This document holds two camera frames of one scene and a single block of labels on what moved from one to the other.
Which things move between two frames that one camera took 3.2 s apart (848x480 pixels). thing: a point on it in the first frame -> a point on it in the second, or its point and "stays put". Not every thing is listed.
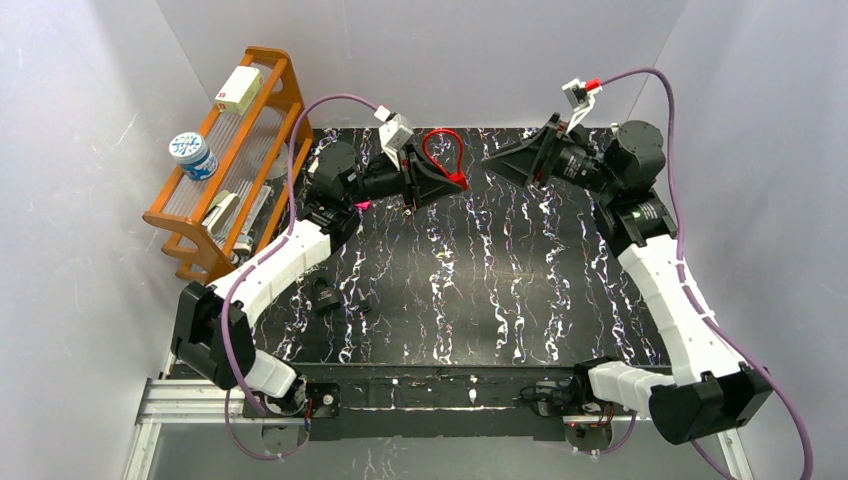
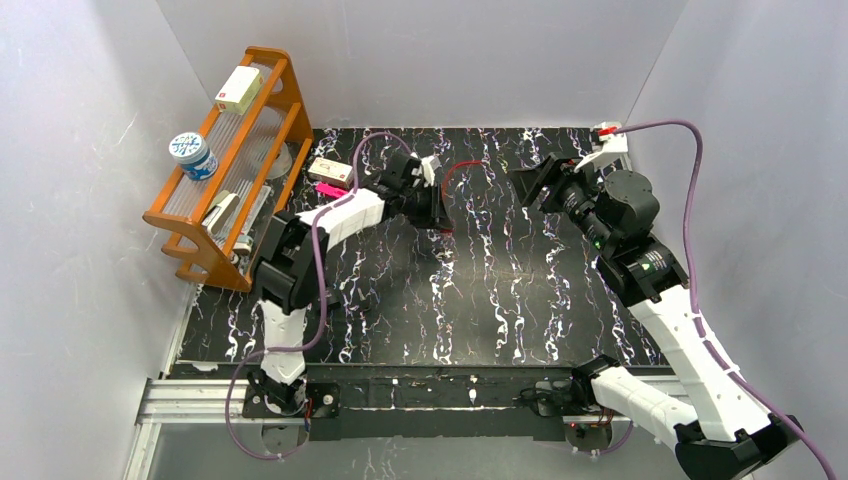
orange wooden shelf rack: x=231 y=193 stays put
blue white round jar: x=191 y=152 stays put
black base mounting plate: x=462 y=409 stays put
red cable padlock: x=460 y=177 -> x=444 y=187
